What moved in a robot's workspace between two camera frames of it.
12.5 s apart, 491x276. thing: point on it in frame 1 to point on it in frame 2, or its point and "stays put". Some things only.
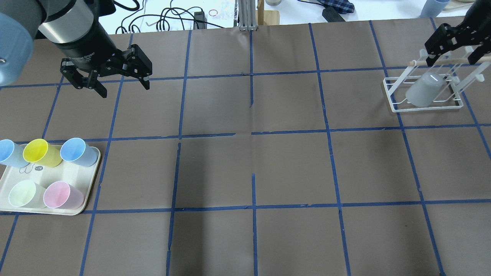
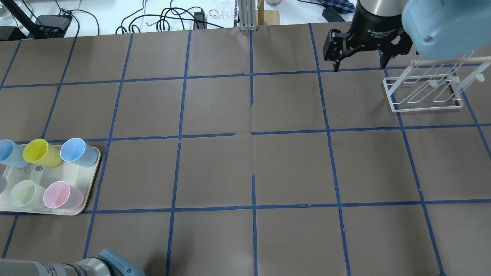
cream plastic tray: x=81 y=176 stays put
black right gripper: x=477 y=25 to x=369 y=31
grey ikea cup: x=423 y=92 to x=3 y=184
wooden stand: x=266 y=17 stays put
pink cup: x=59 y=195 stays put
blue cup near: x=13 y=153 stays put
